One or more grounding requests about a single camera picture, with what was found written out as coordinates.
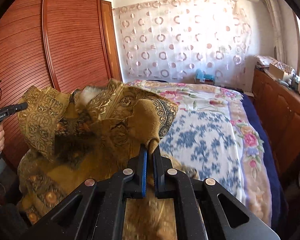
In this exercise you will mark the golden brown patterned cloth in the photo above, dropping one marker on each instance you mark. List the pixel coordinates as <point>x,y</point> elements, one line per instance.
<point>92,133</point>

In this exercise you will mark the cardboard box on cabinet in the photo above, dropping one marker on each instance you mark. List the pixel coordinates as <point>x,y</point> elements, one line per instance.
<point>278,73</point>

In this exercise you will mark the white circle-patterned curtain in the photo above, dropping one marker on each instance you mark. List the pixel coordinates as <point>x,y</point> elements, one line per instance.
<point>173,40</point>

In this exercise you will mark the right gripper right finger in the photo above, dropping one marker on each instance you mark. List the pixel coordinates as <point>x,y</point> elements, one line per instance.
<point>205,209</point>

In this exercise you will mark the dark blue mattress sheet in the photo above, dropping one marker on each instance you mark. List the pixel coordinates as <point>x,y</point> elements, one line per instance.
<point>278,201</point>

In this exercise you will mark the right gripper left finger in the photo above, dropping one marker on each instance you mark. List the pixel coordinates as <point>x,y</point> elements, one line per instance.
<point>95,209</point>

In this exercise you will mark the wooden side cabinet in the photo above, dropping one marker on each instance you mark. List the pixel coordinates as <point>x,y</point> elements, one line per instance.
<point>279,111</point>

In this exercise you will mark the teal object behind bed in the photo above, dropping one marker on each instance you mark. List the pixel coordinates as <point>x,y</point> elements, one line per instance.
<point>202,76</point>

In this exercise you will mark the floral bed blanket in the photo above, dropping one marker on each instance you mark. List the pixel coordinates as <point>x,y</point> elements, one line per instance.
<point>190,97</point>

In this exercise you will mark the blue floral linen sheet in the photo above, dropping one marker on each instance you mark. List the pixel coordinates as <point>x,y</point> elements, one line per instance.
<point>203,145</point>

